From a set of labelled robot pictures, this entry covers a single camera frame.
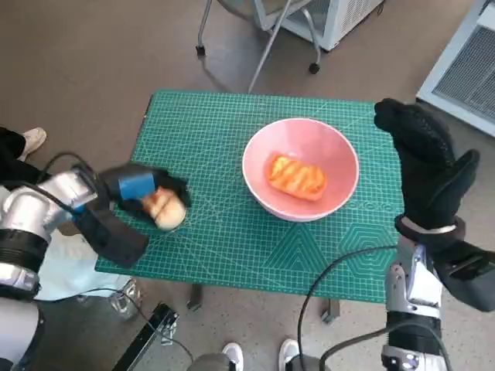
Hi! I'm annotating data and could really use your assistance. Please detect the thin black cable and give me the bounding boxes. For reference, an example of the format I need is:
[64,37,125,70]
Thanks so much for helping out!
[297,245,399,371]

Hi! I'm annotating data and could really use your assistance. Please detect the thick black cable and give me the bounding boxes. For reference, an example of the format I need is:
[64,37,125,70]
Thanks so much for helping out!
[319,322,453,371]

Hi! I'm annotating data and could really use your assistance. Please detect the grey wheeled chair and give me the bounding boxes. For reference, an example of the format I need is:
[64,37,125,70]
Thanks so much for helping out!
[195,0,322,94]

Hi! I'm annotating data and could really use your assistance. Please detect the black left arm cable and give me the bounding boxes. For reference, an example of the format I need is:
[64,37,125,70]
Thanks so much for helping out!
[38,152,100,186]

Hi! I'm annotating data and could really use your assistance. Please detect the pink bowl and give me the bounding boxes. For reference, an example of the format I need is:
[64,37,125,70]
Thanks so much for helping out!
[242,117,360,223]

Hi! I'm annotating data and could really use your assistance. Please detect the white louvered cabinet unit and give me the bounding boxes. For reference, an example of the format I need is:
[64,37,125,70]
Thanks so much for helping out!
[253,0,386,53]

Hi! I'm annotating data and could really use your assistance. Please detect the rectangular toasted bread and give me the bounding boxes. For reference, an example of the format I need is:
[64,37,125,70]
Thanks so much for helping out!
[265,152,327,201]

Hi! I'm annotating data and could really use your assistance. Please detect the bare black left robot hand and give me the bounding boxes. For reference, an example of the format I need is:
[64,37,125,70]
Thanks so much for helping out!
[98,164,193,225]

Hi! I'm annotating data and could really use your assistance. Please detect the white shoe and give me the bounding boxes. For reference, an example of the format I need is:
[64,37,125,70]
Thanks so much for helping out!
[221,342,244,371]
[278,339,301,371]

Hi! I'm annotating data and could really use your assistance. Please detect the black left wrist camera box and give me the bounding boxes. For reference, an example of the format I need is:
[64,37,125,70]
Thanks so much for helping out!
[75,210,150,268]

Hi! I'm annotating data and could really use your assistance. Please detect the green cutting mat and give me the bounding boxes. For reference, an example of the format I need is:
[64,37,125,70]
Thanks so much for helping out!
[94,89,405,305]

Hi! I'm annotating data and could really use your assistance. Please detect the black metal bracket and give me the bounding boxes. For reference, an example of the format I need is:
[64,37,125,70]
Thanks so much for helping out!
[111,303,180,371]

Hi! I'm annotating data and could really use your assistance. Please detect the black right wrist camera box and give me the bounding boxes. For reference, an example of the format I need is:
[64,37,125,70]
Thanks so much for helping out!
[432,239,495,313]

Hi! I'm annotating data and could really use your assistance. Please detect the round bread bun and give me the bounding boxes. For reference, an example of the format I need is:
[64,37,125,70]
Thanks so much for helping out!
[141,186,188,232]

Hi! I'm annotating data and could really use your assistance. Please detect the person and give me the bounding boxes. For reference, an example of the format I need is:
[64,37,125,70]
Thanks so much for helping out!
[0,126,132,302]

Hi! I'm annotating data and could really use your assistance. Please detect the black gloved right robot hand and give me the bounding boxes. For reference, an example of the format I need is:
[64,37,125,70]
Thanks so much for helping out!
[373,97,481,233]

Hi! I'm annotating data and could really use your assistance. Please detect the pale blue grille cabinet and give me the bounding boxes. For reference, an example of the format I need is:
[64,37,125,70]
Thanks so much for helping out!
[415,0,495,138]

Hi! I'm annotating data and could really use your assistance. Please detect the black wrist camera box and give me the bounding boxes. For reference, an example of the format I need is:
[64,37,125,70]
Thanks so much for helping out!
[432,239,495,313]
[75,210,150,268]

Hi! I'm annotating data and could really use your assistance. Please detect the dark metal table leg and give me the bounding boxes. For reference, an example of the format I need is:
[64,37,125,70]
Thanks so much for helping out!
[320,297,341,325]
[186,284,206,312]

